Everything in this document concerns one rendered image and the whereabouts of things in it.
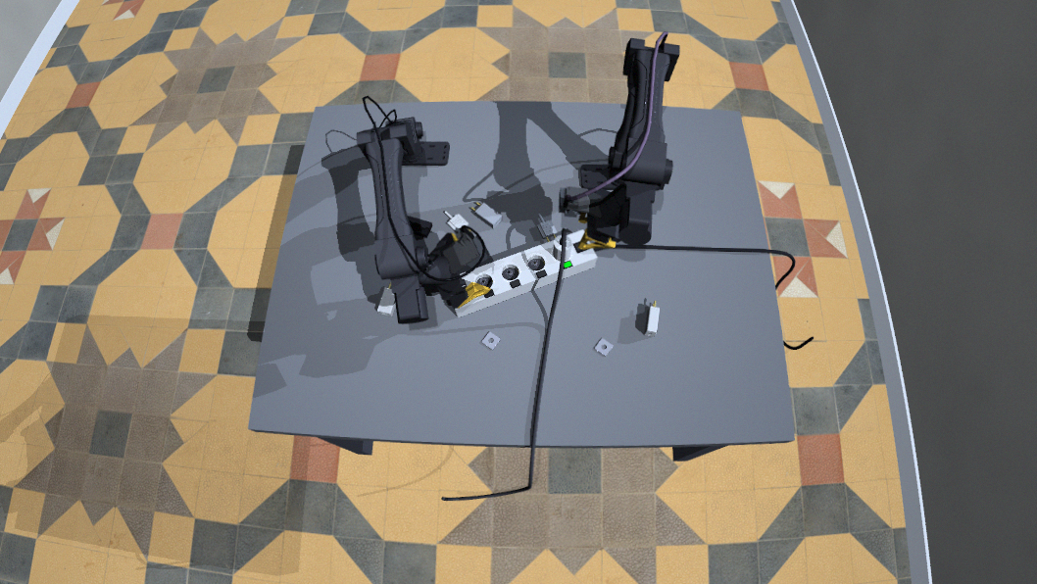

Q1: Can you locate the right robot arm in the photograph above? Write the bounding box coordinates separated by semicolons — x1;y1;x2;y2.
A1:
357;117;450;324

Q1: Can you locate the white plug with two brass pins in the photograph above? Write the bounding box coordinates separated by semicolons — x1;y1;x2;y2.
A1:
644;300;660;337
377;283;396;316
537;213;557;242

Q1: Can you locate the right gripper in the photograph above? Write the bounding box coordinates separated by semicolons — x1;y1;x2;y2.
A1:
422;230;491;309

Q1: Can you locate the white plug with two brass prongs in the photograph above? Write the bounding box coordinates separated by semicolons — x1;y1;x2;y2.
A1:
444;211;469;230

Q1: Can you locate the grey plug with two brass pins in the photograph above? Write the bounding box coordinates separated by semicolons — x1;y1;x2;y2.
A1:
471;202;503;228

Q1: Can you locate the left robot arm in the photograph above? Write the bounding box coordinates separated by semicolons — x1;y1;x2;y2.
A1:
580;38;680;246

